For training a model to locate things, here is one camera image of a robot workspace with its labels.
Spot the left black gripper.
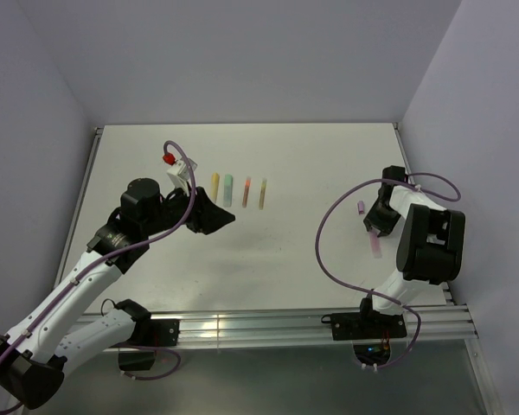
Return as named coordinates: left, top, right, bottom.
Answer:
left=142, top=181, right=234, bottom=236

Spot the pink highlighter pen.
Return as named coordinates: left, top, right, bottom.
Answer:
left=368, top=232, right=382, bottom=259

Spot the green highlighter pen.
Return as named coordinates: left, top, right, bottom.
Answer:
left=223, top=174, right=234, bottom=208

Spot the yellow highlighter pen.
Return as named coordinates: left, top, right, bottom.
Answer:
left=210, top=172, right=220, bottom=203

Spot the orange thin pen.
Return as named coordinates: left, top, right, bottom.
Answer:
left=241, top=176, right=252, bottom=208

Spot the olive yellow pen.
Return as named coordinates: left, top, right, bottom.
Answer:
left=258, top=178, right=267, bottom=210

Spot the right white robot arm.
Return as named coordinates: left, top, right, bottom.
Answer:
left=356, top=165, right=466, bottom=337

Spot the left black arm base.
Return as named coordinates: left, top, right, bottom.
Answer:
left=118, top=319, right=180, bottom=373

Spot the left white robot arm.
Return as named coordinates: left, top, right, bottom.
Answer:
left=0, top=178, right=235, bottom=409

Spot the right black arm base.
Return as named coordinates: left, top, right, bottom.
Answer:
left=321, top=312, right=407, bottom=366

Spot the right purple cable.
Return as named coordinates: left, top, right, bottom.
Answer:
left=314, top=172, right=462, bottom=371

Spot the purple cable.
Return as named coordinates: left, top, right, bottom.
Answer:
left=314, top=172, right=462, bottom=371
left=0, top=139, right=198, bottom=412

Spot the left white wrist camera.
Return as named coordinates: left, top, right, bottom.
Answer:
left=167, top=159, right=197, bottom=196

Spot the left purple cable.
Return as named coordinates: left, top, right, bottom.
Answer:
left=0, top=139, right=198, bottom=412

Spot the aluminium front rail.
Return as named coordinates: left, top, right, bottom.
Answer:
left=6, top=297, right=479, bottom=407

